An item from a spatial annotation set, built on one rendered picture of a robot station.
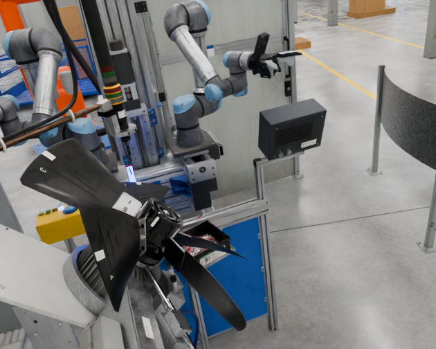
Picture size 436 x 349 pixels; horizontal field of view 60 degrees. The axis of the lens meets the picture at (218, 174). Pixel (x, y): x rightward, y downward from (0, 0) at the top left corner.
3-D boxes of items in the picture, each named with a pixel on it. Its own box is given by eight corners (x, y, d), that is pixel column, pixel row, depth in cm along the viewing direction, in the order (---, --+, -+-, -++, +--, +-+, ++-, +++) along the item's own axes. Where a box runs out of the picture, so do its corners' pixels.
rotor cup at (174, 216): (165, 271, 103) (194, 236, 101) (120, 251, 95) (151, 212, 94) (153, 242, 115) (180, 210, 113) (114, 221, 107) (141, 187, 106)
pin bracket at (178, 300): (151, 315, 110) (169, 293, 109) (149, 303, 115) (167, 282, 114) (167, 323, 113) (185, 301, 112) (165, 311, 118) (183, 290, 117)
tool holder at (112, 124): (117, 142, 94) (106, 104, 90) (99, 138, 98) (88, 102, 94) (142, 129, 101) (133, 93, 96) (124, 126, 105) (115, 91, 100)
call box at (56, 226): (44, 249, 139) (34, 226, 134) (46, 235, 148) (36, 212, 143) (88, 236, 143) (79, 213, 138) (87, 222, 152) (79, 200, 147)
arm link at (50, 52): (73, 34, 163) (61, 142, 151) (50, 37, 165) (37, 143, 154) (57, 17, 152) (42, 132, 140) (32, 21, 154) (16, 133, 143)
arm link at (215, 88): (156, 1, 160) (219, 93, 154) (176, -2, 166) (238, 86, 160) (149, 21, 169) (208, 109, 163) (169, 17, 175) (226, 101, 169)
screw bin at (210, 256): (185, 278, 139) (183, 264, 136) (165, 256, 152) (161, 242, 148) (232, 251, 149) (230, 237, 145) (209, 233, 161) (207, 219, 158)
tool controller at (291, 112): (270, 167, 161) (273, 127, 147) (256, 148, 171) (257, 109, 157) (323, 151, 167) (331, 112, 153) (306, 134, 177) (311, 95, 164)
